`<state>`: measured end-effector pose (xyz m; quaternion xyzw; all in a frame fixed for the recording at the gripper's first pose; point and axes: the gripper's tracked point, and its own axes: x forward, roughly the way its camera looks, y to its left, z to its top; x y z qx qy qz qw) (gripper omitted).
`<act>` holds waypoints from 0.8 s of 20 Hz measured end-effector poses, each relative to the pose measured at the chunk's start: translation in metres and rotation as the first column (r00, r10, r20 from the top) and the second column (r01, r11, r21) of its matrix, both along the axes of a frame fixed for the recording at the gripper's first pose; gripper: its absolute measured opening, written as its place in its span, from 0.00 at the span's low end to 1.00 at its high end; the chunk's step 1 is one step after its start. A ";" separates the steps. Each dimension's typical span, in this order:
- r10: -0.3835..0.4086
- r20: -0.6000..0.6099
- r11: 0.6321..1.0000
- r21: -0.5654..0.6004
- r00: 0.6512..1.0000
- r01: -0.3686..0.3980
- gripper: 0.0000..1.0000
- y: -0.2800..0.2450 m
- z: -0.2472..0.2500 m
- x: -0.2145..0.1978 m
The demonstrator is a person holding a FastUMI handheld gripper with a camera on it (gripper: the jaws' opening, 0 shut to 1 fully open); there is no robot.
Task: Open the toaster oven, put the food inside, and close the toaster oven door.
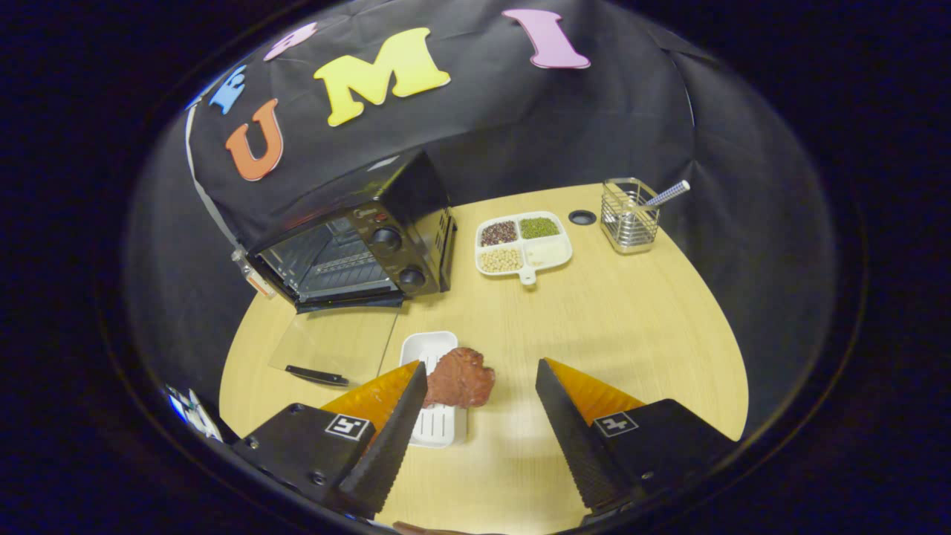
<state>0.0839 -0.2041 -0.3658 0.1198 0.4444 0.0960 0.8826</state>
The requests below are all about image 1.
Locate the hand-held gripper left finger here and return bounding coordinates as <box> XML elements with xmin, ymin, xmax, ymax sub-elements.
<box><xmin>234</xmin><ymin>360</ymin><xmax>429</xmax><ymax>519</ymax></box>

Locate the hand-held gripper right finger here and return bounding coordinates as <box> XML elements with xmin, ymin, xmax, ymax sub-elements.
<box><xmin>535</xmin><ymin>358</ymin><xmax>740</xmax><ymax>521</ymax></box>

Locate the red-brown meat steak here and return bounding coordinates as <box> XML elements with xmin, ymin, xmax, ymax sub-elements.
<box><xmin>423</xmin><ymin>347</ymin><xmax>496</xmax><ymax>409</ymax></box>

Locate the black toaster oven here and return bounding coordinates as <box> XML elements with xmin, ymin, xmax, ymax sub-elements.
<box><xmin>245</xmin><ymin>149</ymin><xmax>458</xmax><ymax>387</ymax></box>

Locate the white rectangular tray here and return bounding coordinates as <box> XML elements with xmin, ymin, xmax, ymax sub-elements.
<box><xmin>400</xmin><ymin>331</ymin><xmax>469</xmax><ymax>449</ymax></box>

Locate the white divided bean plate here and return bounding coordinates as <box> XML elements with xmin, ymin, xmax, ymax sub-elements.
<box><xmin>474</xmin><ymin>212</ymin><xmax>574</xmax><ymax>286</ymax></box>

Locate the silver patterned straw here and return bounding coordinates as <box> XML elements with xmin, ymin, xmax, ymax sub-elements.
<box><xmin>645</xmin><ymin>180</ymin><xmax>691</xmax><ymax>209</ymax></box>

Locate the metal wire utensil holder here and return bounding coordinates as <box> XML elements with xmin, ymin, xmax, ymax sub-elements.
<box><xmin>600</xmin><ymin>177</ymin><xmax>662</xmax><ymax>256</ymax></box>

